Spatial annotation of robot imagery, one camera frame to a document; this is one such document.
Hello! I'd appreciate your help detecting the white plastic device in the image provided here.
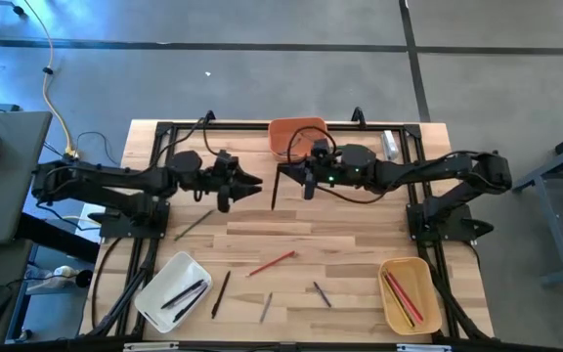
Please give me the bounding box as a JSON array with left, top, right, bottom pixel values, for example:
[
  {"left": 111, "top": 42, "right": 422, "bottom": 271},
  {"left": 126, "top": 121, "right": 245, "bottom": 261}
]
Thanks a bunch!
[{"left": 25, "top": 264, "right": 81, "bottom": 290}]

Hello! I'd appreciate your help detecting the grey crayon with white lettering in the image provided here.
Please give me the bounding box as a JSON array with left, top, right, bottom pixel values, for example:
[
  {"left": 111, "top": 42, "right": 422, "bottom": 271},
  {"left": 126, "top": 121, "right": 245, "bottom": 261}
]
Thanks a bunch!
[{"left": 259, "top": 291, "right": 274, "bottom": 325}]

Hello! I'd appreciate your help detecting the silver metal bracket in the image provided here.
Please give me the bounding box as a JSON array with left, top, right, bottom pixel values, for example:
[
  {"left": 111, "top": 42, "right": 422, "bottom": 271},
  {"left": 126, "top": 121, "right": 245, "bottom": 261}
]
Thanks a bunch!
[
  {"left": 396, "top": 343, "right": 453, "bottom": 352},
  {"left": 122, "top": 341, "right": 181, "bottom": 351}
]

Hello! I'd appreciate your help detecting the yellow floor cable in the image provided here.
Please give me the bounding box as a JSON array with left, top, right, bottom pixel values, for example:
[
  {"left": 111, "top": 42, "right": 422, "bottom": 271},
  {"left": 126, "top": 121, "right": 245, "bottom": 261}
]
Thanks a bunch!
[{"left": 21, "top": 0, "right": 76, "bottom": 155}]

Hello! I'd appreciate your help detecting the orange plastic bin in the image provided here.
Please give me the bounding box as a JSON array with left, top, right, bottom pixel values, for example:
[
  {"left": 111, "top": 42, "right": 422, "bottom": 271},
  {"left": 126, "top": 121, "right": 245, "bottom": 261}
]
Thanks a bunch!
[{"left": 267, "top": 115, "right": 329, "bottom": 162}]

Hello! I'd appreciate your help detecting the black aluminium table frame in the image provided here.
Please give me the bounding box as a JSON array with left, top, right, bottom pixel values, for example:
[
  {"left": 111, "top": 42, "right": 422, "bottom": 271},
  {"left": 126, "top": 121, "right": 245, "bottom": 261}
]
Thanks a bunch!
[{"left": 81, "top": 119, "right": 497, "bottom": 343}]

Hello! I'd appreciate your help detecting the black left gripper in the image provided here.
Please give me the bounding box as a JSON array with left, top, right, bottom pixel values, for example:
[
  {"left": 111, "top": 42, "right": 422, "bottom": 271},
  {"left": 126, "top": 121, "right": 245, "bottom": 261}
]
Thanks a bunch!
[{"left": 201, "top": 152, "right": 263, "bottom": 201}]

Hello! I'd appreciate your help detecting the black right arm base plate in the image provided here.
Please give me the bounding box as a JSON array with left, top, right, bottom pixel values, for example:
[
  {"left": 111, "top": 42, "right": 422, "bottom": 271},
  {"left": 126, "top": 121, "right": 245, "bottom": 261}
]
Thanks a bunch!
[{"left": 405, "top": 202, "right": 497, "bottom": 244}]

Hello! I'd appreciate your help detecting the black desk leg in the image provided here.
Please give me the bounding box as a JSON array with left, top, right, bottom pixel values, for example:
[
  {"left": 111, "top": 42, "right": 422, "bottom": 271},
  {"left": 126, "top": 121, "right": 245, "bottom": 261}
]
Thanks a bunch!
[{"left": 15, "top": 211, "right": 102, "bottom": 265}]

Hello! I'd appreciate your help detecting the white paper sheet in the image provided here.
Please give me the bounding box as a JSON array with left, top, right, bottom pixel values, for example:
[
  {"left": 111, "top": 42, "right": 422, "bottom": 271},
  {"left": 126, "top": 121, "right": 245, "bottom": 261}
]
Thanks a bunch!
[{"left": 73, "top": 202, "right": 108, "bottom": 243}]

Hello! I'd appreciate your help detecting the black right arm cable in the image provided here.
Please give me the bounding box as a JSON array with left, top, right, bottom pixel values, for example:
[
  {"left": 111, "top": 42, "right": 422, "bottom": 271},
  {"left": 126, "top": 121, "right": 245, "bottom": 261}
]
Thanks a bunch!
[{"left": 287, "top": 125, "right": 391, "bottom": 205}]

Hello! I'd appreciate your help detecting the grey desk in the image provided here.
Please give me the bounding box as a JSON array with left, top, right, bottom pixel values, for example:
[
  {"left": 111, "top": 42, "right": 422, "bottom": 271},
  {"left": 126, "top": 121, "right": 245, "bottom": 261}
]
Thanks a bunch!
[{"left": 0, "top": 110, "right": 54, "bottom": 247}]

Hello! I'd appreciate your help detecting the green pencil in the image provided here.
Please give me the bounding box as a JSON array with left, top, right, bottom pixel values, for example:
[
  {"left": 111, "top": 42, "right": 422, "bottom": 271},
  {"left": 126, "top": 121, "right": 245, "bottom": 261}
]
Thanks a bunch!
[{"left": 174, "top": 207, "right": 217, "bottom": 242}]

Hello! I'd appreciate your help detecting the white stapler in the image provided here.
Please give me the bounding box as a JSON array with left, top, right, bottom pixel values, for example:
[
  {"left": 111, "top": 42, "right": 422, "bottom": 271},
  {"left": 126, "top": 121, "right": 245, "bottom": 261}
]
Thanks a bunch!
[{"left": 380, "top": 128, "right": 401, "bottom": 163}]

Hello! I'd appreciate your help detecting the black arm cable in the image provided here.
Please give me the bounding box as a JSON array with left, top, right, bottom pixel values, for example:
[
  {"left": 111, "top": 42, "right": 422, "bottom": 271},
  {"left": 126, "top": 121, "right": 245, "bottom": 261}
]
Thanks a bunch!
[
  {"left": 152, "top": 112, "right": 219, "bottom": 170},
  {"left": 287, "top": 125, "right": 391, "bottom": 205}
]

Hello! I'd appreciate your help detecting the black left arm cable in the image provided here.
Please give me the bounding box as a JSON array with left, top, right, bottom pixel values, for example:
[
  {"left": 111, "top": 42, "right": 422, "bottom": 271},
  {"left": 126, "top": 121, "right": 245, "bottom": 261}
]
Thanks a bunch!
[{"left": 152, "top": 112, "right": 219, "bottom": 170}]

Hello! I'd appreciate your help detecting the blue crayon with white lettering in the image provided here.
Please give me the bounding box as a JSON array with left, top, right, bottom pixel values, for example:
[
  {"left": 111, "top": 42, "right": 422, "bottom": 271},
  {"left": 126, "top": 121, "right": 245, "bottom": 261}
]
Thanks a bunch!
[{"left": 312, "top": 281, "right": 333, "bottom": 309}]

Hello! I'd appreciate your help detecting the yellow plastic bin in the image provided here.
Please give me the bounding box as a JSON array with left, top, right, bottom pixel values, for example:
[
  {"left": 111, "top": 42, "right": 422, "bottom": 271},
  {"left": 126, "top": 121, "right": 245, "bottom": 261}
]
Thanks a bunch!
[{"left": 377, "top": 256, "right": 443, "bottom": 336}]

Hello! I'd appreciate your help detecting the blue grey metal table frame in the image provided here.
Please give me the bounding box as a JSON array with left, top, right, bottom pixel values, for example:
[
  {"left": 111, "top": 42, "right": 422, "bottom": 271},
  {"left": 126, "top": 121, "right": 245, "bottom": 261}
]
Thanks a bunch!
[{"left": 510, "top": 120, "right": 563, "bottom": 288}]

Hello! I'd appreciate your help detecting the black pen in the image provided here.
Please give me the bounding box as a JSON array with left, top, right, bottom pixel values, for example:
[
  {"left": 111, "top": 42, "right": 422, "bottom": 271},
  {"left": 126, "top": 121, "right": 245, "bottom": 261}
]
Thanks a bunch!
[
  {"left": 270, "top": 168, "right": 282, "bottom": 212},
  {"left": 210, "top": 270, "right": 232, "bottom": 321},
  {"left": 172, "top": 283, "right": 210, "bottom": 325},
  {"left": 159, "top": 279, "right": 205, "bottom": 311}
]

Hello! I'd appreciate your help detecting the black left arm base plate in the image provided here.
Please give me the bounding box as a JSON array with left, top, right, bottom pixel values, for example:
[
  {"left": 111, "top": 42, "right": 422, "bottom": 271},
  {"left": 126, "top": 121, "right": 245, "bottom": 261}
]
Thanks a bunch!
[{"left": 99, "top": 198, "right": 171, "bottom": 241}]

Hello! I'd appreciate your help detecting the clear purple pen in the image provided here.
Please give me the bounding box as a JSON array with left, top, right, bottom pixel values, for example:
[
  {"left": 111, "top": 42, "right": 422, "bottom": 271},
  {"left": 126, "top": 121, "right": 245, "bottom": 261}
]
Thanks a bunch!
[{"left": 176, "top": 282, "right": 208, "bottom": 308}]

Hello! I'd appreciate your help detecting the yellow pencil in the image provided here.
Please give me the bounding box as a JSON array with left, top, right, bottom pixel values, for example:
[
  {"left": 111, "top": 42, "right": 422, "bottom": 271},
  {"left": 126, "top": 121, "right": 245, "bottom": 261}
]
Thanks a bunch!
[{"left": 384, "top": 272, "right": 418, "bottom": 327}]

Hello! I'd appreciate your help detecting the red pencil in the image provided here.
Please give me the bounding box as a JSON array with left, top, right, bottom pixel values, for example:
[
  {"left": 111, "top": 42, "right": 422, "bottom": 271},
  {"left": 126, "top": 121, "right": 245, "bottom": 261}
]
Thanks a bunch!
[
  {"left": 245, "top": 250, "right": 297, "bottom": 279},
  {"left": 389, "top": 270, "right": 425, "bottom": 324}
]

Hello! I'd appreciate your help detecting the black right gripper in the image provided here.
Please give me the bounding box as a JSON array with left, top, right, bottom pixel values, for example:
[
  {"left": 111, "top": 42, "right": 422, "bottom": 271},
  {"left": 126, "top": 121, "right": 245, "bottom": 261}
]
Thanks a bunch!
[{"left": 277, "top": 139, "right": 345, "bottom": 186}]

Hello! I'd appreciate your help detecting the white plastic bin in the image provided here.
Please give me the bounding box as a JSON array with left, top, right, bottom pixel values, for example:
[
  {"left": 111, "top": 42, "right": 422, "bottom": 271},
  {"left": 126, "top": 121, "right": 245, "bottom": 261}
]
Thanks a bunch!
[{"left": 133, "top": 250, "right": 213, "bottom": 334}]

